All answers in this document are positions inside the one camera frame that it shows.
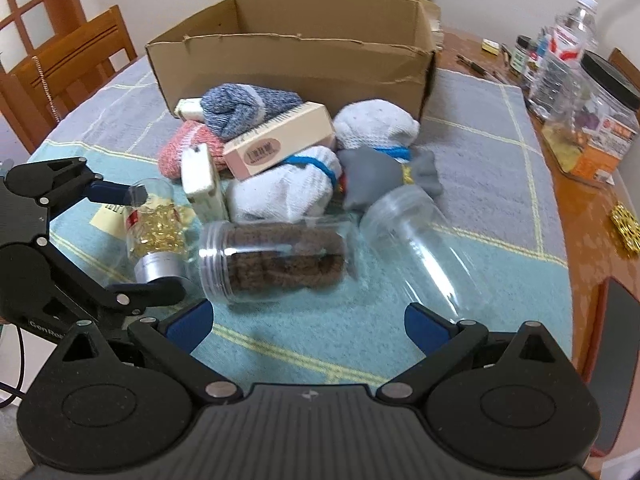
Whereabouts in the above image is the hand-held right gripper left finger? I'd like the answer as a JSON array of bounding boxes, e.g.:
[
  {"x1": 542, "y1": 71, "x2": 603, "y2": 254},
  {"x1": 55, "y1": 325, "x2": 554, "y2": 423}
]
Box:
[{"x1": 47, "y1": 299, "x2": 246, "y2": 403}]

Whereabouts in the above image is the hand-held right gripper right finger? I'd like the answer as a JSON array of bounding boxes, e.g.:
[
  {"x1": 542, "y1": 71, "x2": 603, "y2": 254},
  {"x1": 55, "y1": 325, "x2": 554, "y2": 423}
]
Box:
[{"x1": 375, "y1": 301, "x2": 573, "y2": 406}]

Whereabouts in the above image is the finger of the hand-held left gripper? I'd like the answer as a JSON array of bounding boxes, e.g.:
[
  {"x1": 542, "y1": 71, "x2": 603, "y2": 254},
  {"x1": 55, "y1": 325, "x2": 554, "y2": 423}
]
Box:
[
  {"x1": 27, "y1": 237, "x2": 190, "y2": 328},
  {"x1": 4, "y1": 156, "x2": 133, "y2": 222}
]

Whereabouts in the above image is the capsule bottle with silver cap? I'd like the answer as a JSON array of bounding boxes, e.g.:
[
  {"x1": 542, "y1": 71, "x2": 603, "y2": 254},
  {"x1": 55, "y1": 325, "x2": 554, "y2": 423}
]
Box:
[{"x1": 122, "y1": 180, "x2": 198, "y2": 283}]

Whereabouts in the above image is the pink knit sock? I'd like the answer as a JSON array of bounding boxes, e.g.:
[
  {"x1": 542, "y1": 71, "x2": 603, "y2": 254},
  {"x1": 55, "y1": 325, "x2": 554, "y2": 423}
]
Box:
[{"x1": 158, "y1": 121, "x2": 226, "y2": 181}]

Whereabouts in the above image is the clear plastic jar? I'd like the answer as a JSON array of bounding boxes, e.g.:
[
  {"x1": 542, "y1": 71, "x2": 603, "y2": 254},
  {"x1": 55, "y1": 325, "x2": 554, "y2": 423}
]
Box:
[{"x1": 359, "y1": 187, "x2": 493, "y2": 323}]

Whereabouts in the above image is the pocket tissue pack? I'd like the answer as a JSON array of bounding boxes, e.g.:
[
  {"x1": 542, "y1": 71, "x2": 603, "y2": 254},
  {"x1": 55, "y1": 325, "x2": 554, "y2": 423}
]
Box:
[
  {"x1": 181, "y1": 144, "x2": 223, "y2": 222},
  {"x1": 175, "y1": 99, "x2": 206, "y2": 122}
]

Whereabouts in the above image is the clear jar with dark contents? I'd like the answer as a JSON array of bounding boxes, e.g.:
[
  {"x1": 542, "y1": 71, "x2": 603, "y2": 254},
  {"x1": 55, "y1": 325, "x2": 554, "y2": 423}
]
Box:
[{"x1": 197, "y1": 217, "x2": 351, "y2": 303}]

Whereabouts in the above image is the white sock with blue band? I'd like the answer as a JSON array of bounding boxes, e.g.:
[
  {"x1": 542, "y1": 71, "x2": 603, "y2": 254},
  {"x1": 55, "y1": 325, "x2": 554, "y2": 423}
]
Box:
[
  {"x1": 332, "y1": 100, "x2": 421, "y2": 162},
  {"x1": 227, "y1": 145, "x2": 343, "y2": 223}
]

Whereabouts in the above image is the cardboard box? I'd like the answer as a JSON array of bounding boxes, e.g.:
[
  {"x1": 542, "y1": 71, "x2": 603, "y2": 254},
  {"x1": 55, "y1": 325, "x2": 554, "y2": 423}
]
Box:
[{"x1": 145, "y1": 0, "x2": 443, "y2": 123}]

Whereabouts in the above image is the yellow paper note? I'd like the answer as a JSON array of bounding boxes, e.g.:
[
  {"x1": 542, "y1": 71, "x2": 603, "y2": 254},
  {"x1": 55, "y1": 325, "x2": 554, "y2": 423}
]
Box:
[{"x1": 91, "y1": 202, "x2": 197, "y2": 236}]

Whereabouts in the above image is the blue green plaid blanket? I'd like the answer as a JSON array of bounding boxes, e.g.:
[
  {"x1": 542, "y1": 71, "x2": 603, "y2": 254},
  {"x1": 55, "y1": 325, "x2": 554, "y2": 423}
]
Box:
[{"x1": 27, "y1": 55, "x2": 573, "y2": 391}]

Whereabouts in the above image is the wooden chair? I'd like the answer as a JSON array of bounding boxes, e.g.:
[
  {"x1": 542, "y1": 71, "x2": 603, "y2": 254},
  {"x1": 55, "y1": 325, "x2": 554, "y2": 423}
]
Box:
[
  {"x1": 607, "y1": 47, "x2": 640, "y2": 91},
  {"x1": 0, "y1": 5, "x2": 138, "y2": 156}
]

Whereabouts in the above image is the blue knit sock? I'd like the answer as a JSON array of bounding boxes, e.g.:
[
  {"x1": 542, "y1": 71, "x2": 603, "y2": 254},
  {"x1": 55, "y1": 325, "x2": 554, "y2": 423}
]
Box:
[{"x1": 200, "y1": 83, "x2": 303, "y2": 142}]

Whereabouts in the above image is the grey soft toy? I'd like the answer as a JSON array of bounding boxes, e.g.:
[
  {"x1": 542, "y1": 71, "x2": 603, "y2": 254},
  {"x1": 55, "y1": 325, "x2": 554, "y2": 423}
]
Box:
[{"x1": 336, "y1": 147, "x2": 445, "y2": 211}]

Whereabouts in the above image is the beige pink printed box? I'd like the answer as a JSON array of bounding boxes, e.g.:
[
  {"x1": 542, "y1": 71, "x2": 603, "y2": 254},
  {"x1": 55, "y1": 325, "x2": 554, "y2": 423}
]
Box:
[{"x1": 220, "y1": 101, "x2": 337, "y2": 180}]

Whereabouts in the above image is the dark flat panel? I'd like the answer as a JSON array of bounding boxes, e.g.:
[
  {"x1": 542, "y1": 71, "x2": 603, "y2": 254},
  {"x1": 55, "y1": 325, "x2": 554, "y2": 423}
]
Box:
[{"x1": 595, "y1": 277, "x2": 640, "y2": 456}]

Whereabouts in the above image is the yellow foil packet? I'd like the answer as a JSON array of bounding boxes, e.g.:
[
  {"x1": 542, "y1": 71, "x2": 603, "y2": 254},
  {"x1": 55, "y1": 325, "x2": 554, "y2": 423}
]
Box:
[{"x1": 544, "y1": 124, "x2": 587, "y2": 172}]

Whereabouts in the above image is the dark pen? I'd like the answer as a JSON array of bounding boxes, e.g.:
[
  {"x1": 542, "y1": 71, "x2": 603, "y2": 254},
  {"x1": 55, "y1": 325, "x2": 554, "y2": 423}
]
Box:
[{"x1": 456, "y1": 55, "x2": 488, "y2": 78}]

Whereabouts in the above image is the clear jar with black lid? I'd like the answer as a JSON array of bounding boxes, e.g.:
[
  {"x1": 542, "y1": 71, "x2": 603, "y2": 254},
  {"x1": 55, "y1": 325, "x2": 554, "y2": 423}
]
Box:
[{"x1": 565, "y1": 52, "x2": 640, "y2": 183}]

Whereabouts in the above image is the dark glass jar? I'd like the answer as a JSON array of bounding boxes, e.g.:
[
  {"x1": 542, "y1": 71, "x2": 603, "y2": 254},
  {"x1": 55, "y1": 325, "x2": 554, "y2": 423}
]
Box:
[{"x1": 510, "y1": 35, "x2": 536, "y2": 73}]

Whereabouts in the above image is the small blue bottle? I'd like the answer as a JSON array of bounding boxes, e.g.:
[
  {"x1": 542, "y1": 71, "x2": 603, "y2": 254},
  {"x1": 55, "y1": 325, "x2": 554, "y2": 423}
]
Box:
[{"x1": 534, "y1": 30, "x2": 553, "y2": 72}]

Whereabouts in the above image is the clear water bottle red label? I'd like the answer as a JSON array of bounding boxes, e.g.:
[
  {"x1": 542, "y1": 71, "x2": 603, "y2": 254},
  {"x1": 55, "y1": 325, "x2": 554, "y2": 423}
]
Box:
[{"x1": 527, "y1": 0, "x2": 601, "y2": 118}]

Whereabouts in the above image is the white coiled cord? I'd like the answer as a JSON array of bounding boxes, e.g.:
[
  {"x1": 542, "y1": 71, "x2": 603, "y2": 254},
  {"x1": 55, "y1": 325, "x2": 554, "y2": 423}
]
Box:
[{"x1": 34, "y1": 55, "x2": 60, "y2": 122}]

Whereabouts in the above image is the black cable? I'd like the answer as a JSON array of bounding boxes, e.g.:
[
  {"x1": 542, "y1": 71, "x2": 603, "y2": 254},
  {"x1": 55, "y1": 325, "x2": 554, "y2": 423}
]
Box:
[{"x1": 0, "y1": 320, "x2": 32, "y2": 407}]

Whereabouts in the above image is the gold chain ornament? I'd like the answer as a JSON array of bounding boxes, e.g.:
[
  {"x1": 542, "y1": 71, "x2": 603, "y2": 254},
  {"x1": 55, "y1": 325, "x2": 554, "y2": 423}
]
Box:
[{"x1": 609, "y1": 202, "x2": 640, "y2": 253}]

